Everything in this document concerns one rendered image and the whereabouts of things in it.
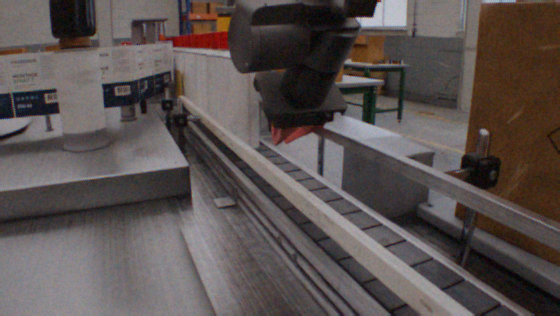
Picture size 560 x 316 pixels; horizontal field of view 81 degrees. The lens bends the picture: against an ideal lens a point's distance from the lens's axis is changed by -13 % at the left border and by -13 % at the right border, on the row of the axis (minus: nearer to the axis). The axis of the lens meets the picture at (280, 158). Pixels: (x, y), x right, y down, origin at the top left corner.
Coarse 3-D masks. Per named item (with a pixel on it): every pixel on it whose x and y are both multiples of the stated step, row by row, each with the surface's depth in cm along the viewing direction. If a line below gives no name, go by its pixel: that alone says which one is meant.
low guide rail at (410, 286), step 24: (240, 144) 56; (264, 168) 47; (288, 192) 41; (312, 216) 37; (336, 216) 34; (336, 240) 33; (360, 240) 29; (384, 264) 27; (408, 288) 24; (432, 288) 23; (432, 312) 22; (456, 312) 21
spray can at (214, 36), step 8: (216, 32) 72; (216, 40) 73; (216, 48) 73; (208, 56) 73; (208, 64) 74; (208, 72) 75; (208, 80) 75; (208, 88) 76; (208, 96) 76; (208, 104) 77; (216, 104) 76; (216, 112) 76; (216, 120) 77
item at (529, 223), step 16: (352, 144) 41; (368, 144) 39; (384, 160) 36; (400, 160) 34; (416, 176) 32; (432, 176) 30; (448, 176) 30; (448, 192) 29; (464, 192) 27; (480, 192) 26; (480, 208) 26; (496, 208) 25; (512, 208) 24; (512, 224) 24; (528, 224) 22; (544, 224) 21; (544, 240) 21
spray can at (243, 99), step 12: (228, 60) 61; (228, 72) 61; (228, 84) 62; (240, 84) 60; (252, 84) 61; (240, 96) 61; (252, 96) 62; (240, 108) 62; (252, 108) 62; (240, 120) 62; (252, 120) 63; (240, 132) 63; (252, 132) 64; (252, 144) 64
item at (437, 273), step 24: (216, 144) 69; (264, 144) 69; (240, 168) 57; (288, 168) 56; (264, 192) 48; (312, 192) 48; (336, 192) 48; (288, 216) 42; (360, 216) 41; (384, 240) 36; (360, 264) 32; (408, 264) 32; (432, 264) 32; (384, 288) 29; (456, 288) 28; (408, 312) 26; (480, 312) 25; (504, 312) 25
